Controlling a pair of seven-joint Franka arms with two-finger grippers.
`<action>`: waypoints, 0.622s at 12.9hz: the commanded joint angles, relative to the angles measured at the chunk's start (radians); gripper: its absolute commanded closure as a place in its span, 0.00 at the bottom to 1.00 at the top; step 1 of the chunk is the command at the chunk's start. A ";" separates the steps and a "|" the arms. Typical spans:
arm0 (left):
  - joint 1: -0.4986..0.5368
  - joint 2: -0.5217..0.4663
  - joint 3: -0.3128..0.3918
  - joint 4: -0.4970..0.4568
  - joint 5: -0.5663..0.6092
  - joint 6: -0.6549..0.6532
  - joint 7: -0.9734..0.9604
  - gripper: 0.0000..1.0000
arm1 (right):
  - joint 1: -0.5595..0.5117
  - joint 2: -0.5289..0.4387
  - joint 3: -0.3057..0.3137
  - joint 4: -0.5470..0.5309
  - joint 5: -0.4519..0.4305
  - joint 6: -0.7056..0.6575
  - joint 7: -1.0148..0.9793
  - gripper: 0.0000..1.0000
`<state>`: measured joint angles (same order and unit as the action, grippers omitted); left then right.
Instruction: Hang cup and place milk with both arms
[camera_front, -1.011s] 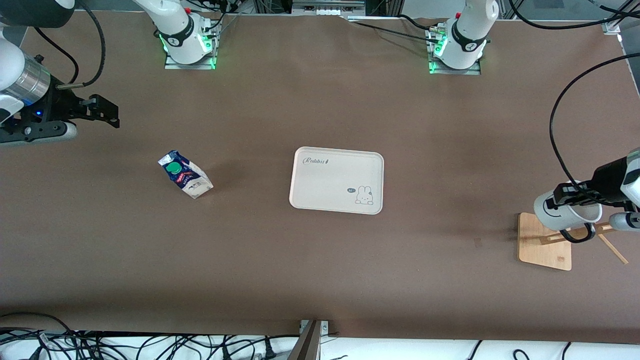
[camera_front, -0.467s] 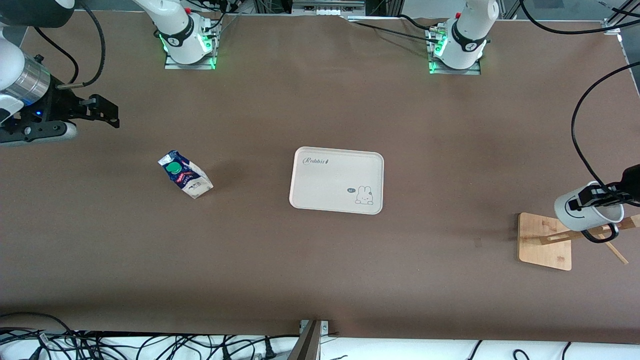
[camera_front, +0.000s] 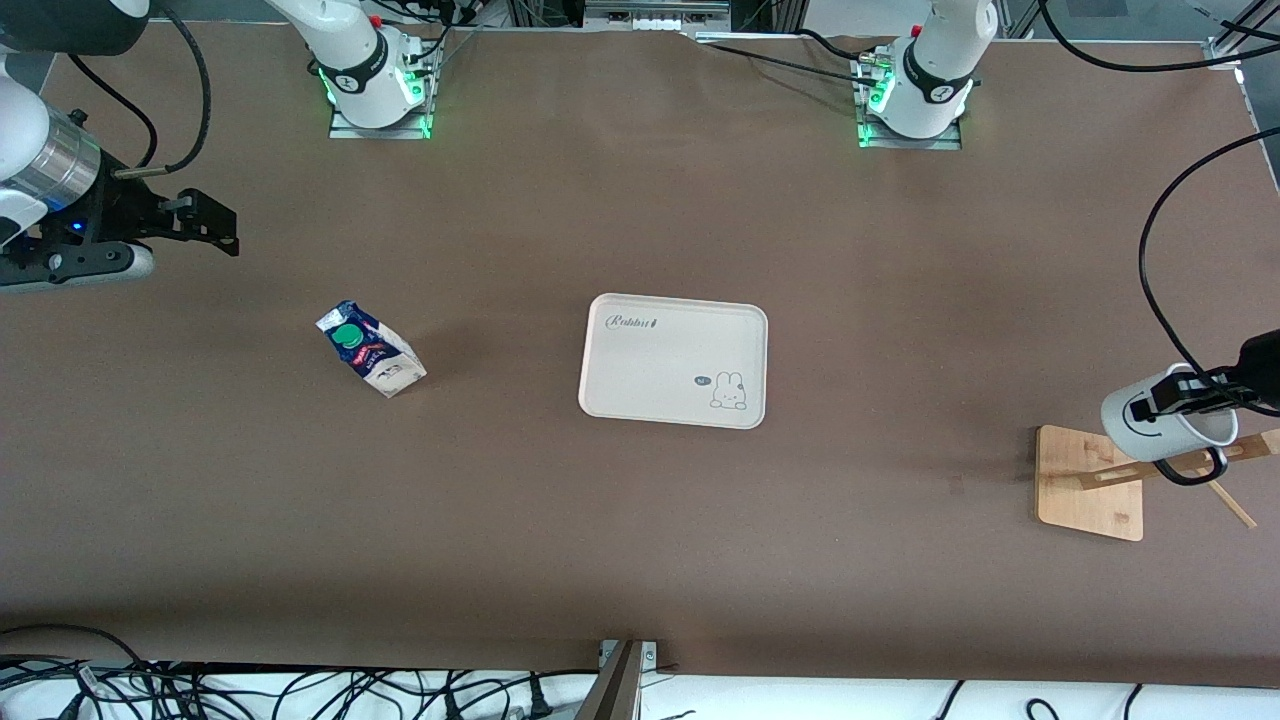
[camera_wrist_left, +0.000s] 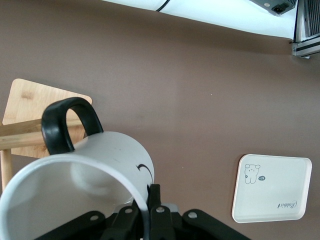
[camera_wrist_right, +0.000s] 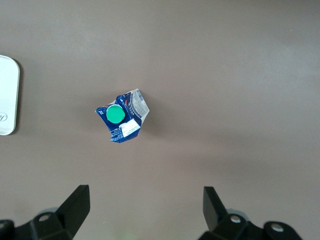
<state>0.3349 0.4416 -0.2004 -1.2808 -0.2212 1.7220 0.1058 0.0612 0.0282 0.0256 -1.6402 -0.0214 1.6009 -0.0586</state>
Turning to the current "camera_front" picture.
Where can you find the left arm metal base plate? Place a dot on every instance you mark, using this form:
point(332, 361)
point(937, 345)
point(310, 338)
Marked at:
point(900, 143)

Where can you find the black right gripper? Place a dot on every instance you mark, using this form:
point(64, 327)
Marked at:
point(108, 211)

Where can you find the blue white milk carton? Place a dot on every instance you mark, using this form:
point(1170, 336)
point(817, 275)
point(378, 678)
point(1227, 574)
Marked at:
point(375, 360)

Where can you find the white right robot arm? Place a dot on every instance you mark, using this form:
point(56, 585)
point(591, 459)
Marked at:
point(20, 130)

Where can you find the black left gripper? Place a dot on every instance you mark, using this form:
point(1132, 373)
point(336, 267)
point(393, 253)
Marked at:
point(1262, 370)

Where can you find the white power strip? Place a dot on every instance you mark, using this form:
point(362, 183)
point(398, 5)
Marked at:
point(650, 18)

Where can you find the black power plug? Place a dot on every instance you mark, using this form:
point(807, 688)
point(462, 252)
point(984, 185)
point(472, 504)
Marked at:
point(540, 700)

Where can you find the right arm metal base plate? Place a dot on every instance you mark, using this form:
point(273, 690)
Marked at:
point(350, 132)

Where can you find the metal camera stand post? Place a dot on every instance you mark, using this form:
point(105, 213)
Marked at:
point(612, 690)

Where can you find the white smiley mug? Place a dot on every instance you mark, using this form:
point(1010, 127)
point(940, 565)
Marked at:
point(1170, 435)

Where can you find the cream rabbit print tray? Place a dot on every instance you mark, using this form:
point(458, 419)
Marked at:
point(660, 380)

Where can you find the aluminium frame profile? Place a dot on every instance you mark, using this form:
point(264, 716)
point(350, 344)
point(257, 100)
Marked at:
point(1235, 35)

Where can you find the wooden cup rack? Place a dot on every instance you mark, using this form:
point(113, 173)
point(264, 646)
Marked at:
point(1080, 495)

